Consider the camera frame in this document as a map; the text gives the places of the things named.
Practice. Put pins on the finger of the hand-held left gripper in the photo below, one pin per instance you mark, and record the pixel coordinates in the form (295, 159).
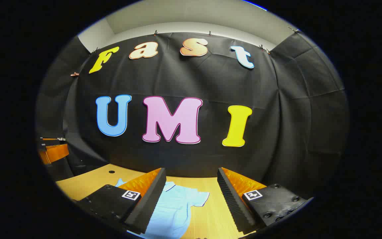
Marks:
(56, 152)
(50, 142)

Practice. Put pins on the light blue T-shirt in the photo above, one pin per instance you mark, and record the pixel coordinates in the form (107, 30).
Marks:
(174, 209)

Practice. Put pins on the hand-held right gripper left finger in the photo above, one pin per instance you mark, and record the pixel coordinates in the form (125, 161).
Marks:
(148, 205)

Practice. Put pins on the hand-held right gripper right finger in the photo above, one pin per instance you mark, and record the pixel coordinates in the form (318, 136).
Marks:
(232, 202)

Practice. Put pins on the black backdrop cloth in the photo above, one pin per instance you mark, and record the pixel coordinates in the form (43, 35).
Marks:
(211, 83)

